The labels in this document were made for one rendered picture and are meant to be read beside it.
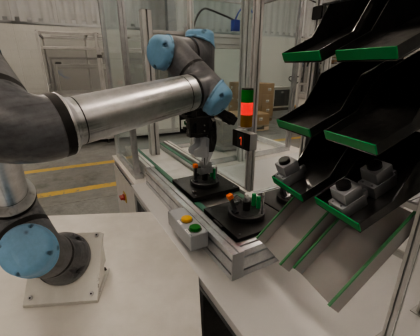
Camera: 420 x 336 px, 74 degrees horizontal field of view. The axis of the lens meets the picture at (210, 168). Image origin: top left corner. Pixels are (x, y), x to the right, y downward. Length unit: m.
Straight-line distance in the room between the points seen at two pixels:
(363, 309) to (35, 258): 0.86
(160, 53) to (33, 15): 8.31
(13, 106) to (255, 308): 0.74
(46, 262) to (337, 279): 0.67
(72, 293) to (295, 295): 0.65
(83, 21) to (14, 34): 1.65
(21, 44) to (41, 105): 8.46
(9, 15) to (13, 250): 8.37
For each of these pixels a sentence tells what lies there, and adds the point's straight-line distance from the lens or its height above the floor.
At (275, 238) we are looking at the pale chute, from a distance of 0.88.
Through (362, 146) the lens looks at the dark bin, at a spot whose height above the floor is 1.36.
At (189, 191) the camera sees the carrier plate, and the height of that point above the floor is 0.97.
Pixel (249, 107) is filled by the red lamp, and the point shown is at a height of 1.34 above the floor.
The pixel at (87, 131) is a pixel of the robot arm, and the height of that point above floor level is 1.41.
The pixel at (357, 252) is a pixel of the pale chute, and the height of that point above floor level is 1.08.
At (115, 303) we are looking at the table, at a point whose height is 0.86.
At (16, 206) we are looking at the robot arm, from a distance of 0.79.
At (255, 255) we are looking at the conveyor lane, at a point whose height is 0.92.
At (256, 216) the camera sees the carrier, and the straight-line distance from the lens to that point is 1.03.
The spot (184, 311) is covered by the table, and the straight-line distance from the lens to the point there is 0.88.
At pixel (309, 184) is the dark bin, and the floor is 1.21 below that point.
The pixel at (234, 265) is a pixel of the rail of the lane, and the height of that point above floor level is 0.92.
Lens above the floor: 1.50
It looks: 20 degrees down
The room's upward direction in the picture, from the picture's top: straight up
